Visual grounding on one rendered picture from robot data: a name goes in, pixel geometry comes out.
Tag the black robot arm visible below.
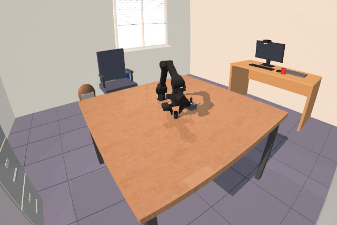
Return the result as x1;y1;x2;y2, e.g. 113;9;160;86
156;60;187;105

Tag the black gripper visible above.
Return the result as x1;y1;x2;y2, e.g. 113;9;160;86
161;97;191;115

